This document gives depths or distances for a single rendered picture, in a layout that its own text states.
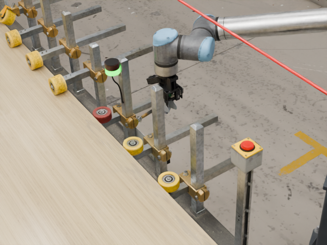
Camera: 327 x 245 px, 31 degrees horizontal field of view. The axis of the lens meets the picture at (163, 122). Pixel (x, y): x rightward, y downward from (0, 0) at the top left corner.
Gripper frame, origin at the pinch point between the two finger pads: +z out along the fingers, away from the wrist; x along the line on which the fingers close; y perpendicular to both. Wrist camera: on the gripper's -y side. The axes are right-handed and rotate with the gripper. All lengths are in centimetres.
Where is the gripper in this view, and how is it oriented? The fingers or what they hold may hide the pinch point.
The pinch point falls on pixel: (165, 110)
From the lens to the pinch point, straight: 237.0
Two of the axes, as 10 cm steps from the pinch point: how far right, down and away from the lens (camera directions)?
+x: 8.3, -3.8, 4.1
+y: 5.6, 5.0, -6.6
